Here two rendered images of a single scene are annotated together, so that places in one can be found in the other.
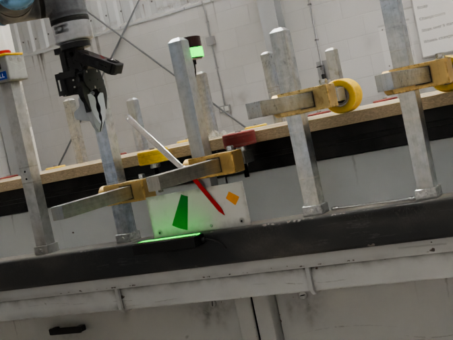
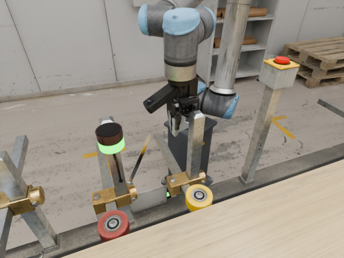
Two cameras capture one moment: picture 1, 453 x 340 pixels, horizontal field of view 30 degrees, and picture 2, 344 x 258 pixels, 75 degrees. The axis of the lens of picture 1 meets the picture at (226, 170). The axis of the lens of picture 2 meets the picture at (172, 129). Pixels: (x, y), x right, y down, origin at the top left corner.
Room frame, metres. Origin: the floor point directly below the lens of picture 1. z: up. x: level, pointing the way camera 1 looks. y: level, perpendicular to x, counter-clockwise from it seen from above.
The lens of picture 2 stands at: (2.36, -0.18, 1.45)
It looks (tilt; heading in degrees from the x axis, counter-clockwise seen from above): 37 degrees down; 131
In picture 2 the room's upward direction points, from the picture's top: straight up
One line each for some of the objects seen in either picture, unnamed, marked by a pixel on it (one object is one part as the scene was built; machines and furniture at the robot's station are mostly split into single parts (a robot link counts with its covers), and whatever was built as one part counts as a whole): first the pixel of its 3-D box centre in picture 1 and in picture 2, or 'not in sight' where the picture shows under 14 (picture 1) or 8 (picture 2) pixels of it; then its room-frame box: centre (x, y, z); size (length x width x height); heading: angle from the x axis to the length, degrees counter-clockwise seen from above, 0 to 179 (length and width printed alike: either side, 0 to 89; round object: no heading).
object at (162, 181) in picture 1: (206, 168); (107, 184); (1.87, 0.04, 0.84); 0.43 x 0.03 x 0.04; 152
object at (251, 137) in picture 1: (242, 153); (115, 233); (2.04, -0.05, 0.85); 0.08 x 0.08 x 0.11
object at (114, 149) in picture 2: (190, 53); (111, 142); (1.99, 0.03, 1.11); 0.06 x 0.06 x 0.02
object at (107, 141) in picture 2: (188, 43); (109, 133); (1.99, 0.03, 1.13); 0.06 x 0.06 x 0.02
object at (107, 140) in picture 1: (114, 174); (192, 170); (2.06, 0.27, 0.87); 0.04 x 0.04 x 0.48; 62
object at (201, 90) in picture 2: not in sight; (193, 97); (1.66, 0.81, 0.79); 0.17 x 0.15 x 0.18; 15
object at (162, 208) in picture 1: (196, 210); (132, 203); (1.94, 0.09, 0.75); 0.26 x 0.01 x 0.10; 62
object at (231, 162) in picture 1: (213, 164); (115, 198); (1.94, 0.03, 0.85); 0.14 x 0.06 x 0.05; 62
